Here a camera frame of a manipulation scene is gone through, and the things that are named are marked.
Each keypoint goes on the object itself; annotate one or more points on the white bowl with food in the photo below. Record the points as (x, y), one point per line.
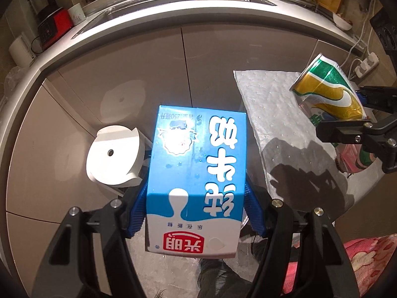
(341, 23)

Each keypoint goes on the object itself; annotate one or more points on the red packet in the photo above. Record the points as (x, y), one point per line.
(350, 158)

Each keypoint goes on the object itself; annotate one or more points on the white power strip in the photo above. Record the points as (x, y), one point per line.
(367, 65)

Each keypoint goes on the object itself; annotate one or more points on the blue white milk carton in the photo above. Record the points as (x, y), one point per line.
(192, 173)

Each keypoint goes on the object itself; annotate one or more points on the white round lid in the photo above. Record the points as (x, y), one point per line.
(108, 161)

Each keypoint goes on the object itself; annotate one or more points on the green white drink can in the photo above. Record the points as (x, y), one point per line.
(325, 90)

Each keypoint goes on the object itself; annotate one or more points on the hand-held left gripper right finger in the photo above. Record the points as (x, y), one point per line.
(256, 214)

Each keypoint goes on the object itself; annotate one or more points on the clear plastic bag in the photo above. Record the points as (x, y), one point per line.
(14, 80)

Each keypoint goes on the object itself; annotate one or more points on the red black blender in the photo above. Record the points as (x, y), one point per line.
(54, 26)

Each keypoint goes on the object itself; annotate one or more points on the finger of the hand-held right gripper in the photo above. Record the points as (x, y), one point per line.
(378, 97)
(341, 132)

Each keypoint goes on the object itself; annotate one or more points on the steel kitchen sink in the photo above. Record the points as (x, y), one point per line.
(155, 3)

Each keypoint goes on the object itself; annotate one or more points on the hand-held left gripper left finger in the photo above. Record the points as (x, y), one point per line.
(136, 220)

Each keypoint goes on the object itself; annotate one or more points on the person's leg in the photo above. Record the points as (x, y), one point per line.
(217, 279)

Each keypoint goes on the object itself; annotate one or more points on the white cup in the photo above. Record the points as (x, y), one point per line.
(76, 14)

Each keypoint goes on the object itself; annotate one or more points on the white paper towel roll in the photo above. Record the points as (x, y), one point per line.
(20, 51)

